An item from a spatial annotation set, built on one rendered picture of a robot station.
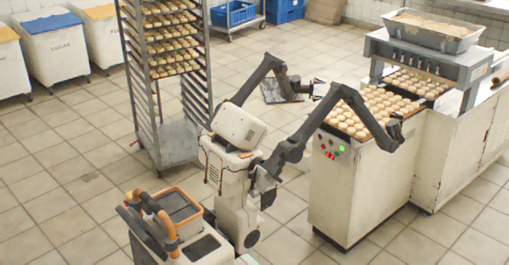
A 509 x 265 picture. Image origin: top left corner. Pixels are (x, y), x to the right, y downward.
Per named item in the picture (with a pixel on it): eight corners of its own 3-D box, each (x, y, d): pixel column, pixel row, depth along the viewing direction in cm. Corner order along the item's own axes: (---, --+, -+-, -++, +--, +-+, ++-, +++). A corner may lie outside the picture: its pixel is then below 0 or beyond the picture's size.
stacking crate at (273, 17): (285, 12, 742) (286, 0, 732) (304, 17, 716) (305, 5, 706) (258, 20, 706) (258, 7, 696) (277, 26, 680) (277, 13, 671)
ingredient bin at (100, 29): (104, 80, 514) (92, 14, 476) (81, 64, 555) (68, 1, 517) (146, 67, 546) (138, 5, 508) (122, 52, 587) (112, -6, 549)
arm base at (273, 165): (253, 162, 190) (272, 176, 182) (265, 147, 192) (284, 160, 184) (262, 171, 197) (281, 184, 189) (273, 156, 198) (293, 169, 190)
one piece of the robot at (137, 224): (176, 275, 181) (149, 250, 166) (135, 227, 205) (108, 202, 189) (197, 254, 185) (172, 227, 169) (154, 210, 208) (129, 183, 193)
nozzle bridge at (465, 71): (386, 68, 336) (393, 23, 320) (482, 102, 289) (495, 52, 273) (359, 80, 317) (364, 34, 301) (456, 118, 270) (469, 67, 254)
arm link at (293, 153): (333, 73, 202) (348, 75, 194) (349, 92, 209) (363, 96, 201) (271, 150, 194) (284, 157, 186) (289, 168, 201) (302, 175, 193)
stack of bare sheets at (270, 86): (258, 79, 515) (258, 77, 514) (293, 77, 520) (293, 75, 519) (266, 104, 463) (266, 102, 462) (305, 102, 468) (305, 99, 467)
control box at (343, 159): (317, 147, 269) (319, 127, 262) (349, 165, 253) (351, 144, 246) (313, 150, 267) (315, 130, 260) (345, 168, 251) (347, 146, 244)
